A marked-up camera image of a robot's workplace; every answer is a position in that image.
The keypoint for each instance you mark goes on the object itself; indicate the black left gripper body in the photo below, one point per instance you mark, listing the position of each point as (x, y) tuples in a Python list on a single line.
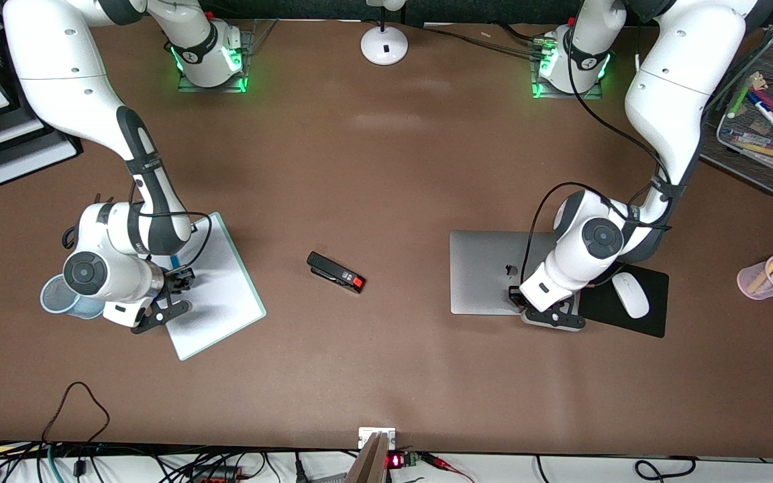
[(514, 295)]

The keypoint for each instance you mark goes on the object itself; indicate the blue marker white cap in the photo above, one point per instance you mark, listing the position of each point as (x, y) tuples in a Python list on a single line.
[(175, 260)]

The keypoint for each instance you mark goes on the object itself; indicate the silver laptop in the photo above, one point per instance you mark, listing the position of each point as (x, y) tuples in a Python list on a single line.
[(480, 268)]

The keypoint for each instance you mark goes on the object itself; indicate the white Franka left arm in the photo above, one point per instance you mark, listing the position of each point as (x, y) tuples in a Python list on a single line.
[(668, 100)]

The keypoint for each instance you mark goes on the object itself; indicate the white Franka right arm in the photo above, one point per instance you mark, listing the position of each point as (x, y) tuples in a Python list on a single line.
[(58, 80)]

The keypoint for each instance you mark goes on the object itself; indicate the yellow orange marker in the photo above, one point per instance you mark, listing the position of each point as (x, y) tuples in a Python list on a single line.
[(765, 150)]

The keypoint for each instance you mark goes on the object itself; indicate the green marker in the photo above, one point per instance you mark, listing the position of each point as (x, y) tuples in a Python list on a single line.
[(741, 100)]

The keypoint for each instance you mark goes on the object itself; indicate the white clipboard paper sheet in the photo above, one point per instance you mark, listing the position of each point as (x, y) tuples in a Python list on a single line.
[(219, 295)]

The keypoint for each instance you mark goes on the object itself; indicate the teal clipboard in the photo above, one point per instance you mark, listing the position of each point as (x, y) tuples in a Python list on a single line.
[(239, 265)]

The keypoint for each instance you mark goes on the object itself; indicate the white computer mouse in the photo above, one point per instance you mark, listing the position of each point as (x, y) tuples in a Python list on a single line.
[(630, 295)]

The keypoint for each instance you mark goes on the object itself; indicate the light blue mesh cup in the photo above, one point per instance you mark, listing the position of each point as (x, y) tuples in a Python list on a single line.
[(51, 302)]

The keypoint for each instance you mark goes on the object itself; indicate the black mouse pad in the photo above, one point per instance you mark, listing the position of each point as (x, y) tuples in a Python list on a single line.
[(655, 315)]

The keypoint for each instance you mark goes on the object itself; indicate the black red stapler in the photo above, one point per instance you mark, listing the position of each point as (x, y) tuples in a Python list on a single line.
[(333, 270)]

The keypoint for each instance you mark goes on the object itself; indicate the orange connector block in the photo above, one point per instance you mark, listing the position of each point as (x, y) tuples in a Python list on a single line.
[(215, 475)]

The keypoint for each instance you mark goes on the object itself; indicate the red LED display module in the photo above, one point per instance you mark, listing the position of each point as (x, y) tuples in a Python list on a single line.
[(394, 461)]

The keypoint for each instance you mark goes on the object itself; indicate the white round stand base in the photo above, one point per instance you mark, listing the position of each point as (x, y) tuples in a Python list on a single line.
[(384, 50)]

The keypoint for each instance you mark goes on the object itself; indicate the pale grey pen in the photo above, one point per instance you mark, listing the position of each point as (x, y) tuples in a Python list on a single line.
[(752, 137)]

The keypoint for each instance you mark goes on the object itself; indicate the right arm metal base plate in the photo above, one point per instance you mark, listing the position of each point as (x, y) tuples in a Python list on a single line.
[(212, 88)]

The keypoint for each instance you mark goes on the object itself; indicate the white bracket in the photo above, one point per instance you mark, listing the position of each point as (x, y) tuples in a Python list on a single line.
[(365, 436)]

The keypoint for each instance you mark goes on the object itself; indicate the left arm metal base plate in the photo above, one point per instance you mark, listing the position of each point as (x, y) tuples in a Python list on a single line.
[(568, 95)]

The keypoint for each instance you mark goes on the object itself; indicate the grey brown post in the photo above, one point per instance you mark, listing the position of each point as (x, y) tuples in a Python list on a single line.
[(368, 463)]

